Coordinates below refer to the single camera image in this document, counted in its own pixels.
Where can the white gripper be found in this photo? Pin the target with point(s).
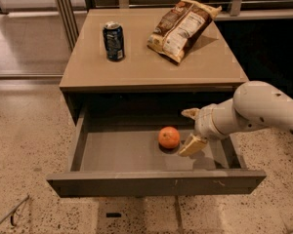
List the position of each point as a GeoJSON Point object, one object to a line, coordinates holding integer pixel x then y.
{"type": "Point", "coordinates": [205, 122]}

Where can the orange fruit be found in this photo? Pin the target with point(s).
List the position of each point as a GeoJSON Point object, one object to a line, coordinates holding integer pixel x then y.
{"type": "Point", "coordinates": [169, 137]}

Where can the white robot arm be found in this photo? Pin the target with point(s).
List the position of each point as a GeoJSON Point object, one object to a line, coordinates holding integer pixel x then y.
{"type": "Point", "coordinates": [255, 105]}

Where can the grey open top drawer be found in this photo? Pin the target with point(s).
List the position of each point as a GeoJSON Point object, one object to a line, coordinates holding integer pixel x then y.
{"type": "Point", "coordinates": [119, 155]}

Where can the brown chip bag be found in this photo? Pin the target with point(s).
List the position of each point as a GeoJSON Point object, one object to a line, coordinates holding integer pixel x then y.
{"type": "Point", "coordinates": [179, 29]}

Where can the small black floor object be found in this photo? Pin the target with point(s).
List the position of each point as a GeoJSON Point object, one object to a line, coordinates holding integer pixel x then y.
{"type": "Point", "coordinates": [113, 215]}

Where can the dark blue soda can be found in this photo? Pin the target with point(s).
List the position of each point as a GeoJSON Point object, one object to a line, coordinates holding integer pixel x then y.
{"type": "Point", "coordinates": [114, 41]}

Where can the metal rod on floor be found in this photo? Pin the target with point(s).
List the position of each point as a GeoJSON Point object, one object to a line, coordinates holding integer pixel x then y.
{"type": "Point", "coordinates": [10, 214]}

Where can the grey vertical metal post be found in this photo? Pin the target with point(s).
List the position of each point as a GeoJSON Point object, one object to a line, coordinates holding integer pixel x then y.
{"type": "Point", "coordinates": [69, 21]}

